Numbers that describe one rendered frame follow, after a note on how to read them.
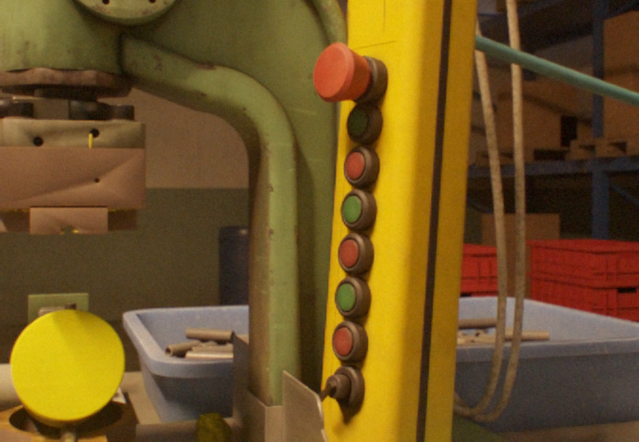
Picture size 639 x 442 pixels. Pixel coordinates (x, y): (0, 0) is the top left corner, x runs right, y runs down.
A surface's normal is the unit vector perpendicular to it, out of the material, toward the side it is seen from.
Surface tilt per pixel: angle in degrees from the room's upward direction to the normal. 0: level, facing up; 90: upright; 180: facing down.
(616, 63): 90
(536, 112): 90
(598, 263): 90
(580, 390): 100
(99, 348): 74
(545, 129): 90
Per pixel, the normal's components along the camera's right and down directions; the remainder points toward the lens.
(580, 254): -0.96, 0.00
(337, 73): -0.74, -0.07
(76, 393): 0.28, -0.27
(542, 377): 0.29, 0.18
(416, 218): 0.65, 0.00
